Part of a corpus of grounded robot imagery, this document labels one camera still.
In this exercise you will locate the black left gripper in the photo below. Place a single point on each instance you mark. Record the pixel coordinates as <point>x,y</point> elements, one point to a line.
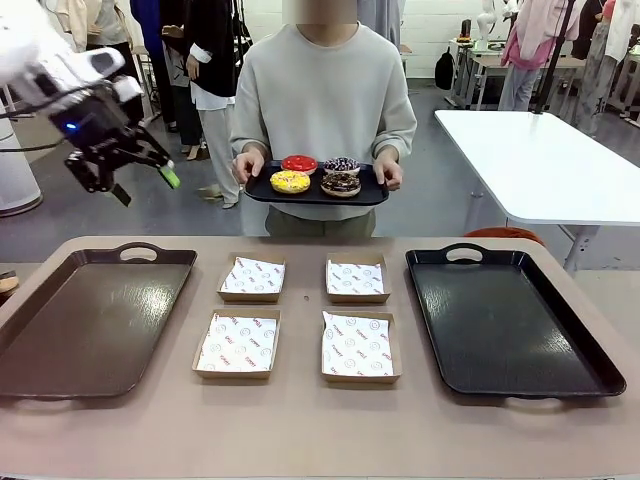
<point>95,125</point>

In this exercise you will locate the yellow sprinkled donut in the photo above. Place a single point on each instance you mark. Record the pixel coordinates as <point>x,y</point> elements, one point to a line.
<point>290,182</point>

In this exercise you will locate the red glazed donut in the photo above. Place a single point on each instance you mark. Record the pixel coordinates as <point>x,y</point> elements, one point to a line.
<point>299,164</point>

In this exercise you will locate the brown cardboard donut box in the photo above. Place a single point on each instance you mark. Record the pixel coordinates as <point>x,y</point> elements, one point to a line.
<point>360,378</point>
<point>250,297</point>
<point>232,374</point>
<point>357,299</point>

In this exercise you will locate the black serving tray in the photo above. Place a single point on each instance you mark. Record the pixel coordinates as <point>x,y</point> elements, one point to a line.
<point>312,197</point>

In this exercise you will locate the chocolate nut donut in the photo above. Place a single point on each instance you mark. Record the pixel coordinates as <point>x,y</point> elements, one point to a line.
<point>340,185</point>

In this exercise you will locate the purple white drizzled donut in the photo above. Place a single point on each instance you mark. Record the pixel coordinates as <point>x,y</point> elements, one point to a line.
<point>341,165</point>

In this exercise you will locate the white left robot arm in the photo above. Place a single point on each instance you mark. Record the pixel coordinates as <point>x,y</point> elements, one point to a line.
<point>30,50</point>

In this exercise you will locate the person's left forearm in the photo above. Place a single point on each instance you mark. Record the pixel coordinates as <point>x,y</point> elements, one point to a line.
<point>386,152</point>

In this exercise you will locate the person's right forearm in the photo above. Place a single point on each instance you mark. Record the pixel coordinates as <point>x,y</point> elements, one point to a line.
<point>254,148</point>

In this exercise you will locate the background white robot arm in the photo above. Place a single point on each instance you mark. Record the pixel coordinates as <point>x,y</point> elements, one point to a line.
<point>485,22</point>

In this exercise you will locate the person's right hand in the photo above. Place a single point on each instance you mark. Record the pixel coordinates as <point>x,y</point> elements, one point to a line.
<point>247,164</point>

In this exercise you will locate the person's left hand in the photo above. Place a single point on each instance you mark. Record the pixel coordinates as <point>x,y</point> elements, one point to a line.
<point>389,172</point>

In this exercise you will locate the tan rounded object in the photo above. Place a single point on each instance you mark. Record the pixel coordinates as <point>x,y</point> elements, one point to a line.
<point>7,287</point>

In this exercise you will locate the person's khaki trousers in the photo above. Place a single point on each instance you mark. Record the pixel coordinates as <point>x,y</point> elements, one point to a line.
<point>320,222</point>

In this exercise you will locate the person in grey sweater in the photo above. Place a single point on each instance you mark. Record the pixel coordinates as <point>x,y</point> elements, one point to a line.
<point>325,95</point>

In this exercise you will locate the black backpack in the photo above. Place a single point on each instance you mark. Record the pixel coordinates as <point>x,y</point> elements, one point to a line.
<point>444,70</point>

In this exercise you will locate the background workbench with equipment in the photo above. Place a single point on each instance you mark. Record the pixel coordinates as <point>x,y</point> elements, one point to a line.
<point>480,65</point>

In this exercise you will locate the orange round stool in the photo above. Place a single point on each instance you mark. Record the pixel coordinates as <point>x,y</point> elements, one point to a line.
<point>500,234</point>

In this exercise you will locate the large white table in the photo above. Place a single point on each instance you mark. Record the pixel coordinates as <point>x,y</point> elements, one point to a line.
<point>545,165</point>

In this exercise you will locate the person in pink top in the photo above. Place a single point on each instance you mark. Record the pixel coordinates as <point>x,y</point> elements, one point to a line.
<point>530,45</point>

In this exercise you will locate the black tripod pole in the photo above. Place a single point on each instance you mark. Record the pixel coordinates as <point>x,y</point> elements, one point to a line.
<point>550,60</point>

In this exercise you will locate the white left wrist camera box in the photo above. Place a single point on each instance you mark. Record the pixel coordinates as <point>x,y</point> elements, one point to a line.
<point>106,62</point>

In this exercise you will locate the white cylindrical pedestal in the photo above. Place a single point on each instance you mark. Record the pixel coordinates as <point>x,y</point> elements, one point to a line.
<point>15,170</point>

